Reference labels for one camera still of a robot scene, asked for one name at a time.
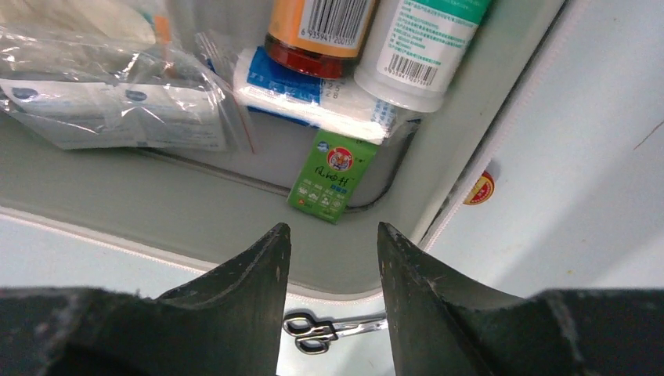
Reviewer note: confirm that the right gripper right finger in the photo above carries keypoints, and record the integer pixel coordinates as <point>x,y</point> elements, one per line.
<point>442,322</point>

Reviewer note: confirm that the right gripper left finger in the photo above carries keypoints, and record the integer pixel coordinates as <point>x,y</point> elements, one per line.
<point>224,322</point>

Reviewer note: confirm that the black handled scissors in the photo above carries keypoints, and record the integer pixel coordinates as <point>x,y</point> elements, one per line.
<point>312,336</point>

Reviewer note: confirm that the white medicine kit case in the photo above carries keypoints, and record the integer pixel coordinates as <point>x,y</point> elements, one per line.
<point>192,215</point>

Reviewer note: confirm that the small green box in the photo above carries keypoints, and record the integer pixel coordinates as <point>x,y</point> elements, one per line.
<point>333,169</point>

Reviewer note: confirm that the clear bag of pads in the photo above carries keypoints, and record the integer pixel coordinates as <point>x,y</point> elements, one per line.
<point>83,91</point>

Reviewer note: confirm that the blue white bandage roll packet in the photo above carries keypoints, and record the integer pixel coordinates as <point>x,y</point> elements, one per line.
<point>337,106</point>

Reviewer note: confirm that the white bottle green label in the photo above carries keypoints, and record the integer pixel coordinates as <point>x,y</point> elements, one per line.
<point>414,48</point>

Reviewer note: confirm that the brown medicine bottle orange cap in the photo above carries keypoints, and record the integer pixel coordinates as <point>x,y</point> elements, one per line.
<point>319,38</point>

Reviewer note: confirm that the bag of latex gloves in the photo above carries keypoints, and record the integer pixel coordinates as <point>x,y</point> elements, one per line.
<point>139,21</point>

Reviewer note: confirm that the copper coin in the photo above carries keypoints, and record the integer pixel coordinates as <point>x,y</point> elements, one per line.
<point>481,191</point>

